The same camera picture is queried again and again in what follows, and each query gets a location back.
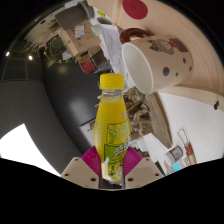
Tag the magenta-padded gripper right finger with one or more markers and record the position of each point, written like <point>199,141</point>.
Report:
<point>146,173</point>

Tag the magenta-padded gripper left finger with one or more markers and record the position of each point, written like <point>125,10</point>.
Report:
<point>78,173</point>

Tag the yellow drink bottle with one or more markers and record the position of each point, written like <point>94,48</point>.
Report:
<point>111,130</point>

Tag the small grey lidded jar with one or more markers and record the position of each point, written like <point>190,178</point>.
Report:
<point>173,155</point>

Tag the ceiling light strip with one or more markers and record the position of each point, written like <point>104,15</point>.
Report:
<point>23,150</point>

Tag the red box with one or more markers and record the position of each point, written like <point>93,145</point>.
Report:
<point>86,65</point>

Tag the white polka-dot mug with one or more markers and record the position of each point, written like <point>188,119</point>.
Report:
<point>166,63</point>

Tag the black stool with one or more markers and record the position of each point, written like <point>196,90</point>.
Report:
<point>99,59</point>

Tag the newspaper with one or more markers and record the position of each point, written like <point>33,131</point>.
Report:
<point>113,50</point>

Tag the cardboard box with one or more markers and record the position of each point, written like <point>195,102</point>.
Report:
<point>80,38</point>

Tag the grey pot with dried plant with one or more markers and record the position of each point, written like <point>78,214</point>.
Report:
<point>73,15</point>

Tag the yellow tag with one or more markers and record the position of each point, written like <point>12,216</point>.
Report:
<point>101,13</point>

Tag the flat round red coaster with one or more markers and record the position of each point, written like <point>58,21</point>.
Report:
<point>135,8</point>

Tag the black wall screen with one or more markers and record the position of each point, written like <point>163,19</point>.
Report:
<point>87,133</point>

